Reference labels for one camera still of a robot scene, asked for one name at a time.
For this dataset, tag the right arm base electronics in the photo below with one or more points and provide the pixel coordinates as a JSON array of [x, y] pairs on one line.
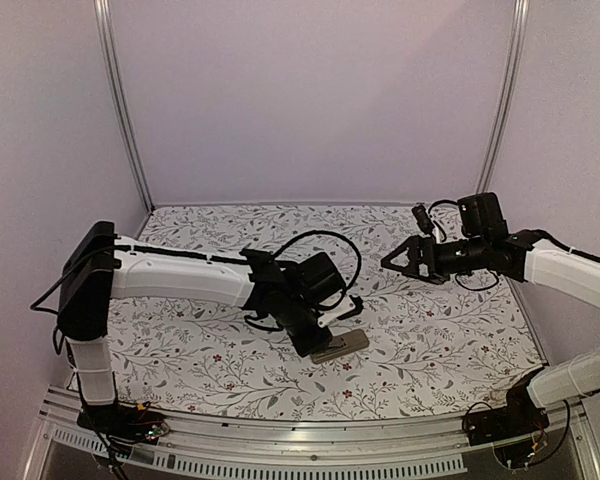
[[517, 431]]

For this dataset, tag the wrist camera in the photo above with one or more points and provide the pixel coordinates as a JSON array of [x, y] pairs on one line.
[[349, 307], [427, 225]]

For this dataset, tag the aluminium front rail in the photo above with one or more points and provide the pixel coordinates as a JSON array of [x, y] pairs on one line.
[[216, 447]]

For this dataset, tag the left aluminium frame post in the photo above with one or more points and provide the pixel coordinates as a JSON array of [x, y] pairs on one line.
[[104, 23]]

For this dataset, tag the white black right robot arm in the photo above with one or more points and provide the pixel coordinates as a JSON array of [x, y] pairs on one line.
[[529, 256]]

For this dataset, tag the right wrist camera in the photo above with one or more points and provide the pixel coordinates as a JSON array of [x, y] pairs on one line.
[[427, 225]]

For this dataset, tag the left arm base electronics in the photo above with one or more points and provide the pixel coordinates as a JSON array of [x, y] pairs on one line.
[[120, 427]]

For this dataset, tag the right aluminium frame post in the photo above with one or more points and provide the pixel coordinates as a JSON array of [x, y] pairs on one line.
[[512, 62]]

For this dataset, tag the beige remote control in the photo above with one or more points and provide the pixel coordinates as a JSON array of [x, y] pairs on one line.
[[342, 345]]

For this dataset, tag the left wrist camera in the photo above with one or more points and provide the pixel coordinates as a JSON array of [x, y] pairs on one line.
[[349, 307]]

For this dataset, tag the aluminium frame post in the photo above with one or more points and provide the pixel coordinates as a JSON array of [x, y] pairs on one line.
[[104, 23], [512, 62]]

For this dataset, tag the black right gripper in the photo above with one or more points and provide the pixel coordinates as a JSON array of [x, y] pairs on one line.
[[425, 257]]

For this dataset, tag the floral patterned table mat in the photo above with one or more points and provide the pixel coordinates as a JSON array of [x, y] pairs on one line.
[[432, 350]]

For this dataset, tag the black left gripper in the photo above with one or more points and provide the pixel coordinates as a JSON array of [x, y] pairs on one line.
[[309, 346]]

